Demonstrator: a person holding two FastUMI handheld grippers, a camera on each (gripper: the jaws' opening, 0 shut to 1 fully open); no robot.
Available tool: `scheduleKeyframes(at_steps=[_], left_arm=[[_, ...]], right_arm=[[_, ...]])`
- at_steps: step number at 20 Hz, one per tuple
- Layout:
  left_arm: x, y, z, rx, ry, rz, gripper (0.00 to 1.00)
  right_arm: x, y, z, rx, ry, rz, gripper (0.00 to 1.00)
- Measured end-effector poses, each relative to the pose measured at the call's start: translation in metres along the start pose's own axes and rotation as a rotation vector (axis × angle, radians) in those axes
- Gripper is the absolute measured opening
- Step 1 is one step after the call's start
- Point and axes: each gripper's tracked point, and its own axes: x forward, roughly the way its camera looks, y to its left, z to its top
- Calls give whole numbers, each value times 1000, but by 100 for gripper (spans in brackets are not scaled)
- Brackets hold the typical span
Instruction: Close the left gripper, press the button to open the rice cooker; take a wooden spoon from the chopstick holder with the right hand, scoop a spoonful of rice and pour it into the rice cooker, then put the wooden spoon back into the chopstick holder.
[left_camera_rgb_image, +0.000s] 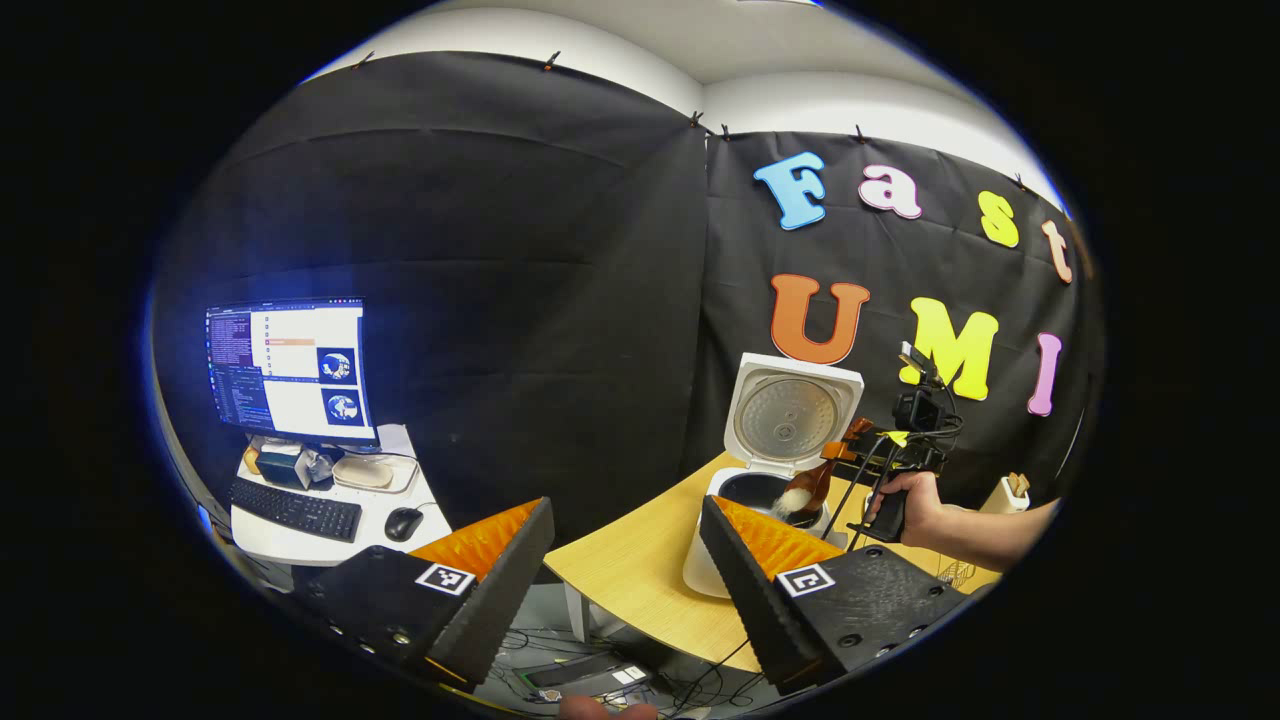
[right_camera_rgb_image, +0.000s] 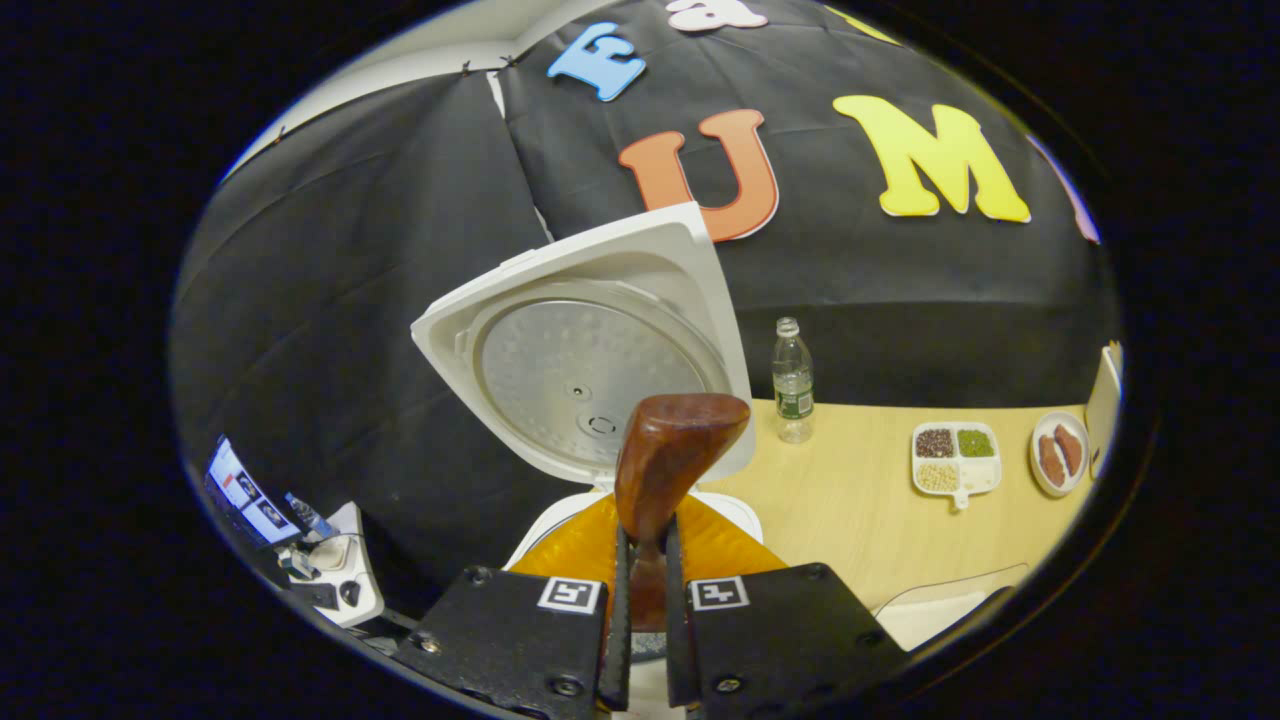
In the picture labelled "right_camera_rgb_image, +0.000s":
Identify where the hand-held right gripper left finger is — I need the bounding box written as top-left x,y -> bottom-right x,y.
395,495 -> 633,720

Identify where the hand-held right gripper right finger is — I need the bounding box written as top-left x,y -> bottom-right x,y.
665,495 -> 906,720

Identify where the clear plastic rice container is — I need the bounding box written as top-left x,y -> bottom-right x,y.
872,563 -> 1031,653

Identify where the brown wooden spoon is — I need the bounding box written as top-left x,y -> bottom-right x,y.
614,393 -> 752,633

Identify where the white rice cooker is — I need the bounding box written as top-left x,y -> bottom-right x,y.
411,201 -> 766,720

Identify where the white side table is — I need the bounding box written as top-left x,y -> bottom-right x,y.
285,500 -> 386,629

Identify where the small blue bottle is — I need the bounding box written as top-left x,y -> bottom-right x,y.
285,492 -> 336,541

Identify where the white divided bean dish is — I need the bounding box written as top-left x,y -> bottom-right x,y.
911,421 -> 1003,511

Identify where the clear plastic water bottle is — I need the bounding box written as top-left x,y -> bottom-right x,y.
771,317 -> 816,445

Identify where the computer monitor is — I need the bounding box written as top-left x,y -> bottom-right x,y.
205,437 -> 303,551

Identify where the round white plate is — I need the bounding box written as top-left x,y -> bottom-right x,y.
1029,412 -> 1090,499

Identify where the white toaster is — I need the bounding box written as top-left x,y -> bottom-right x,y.
1085,342 -> 1124,479

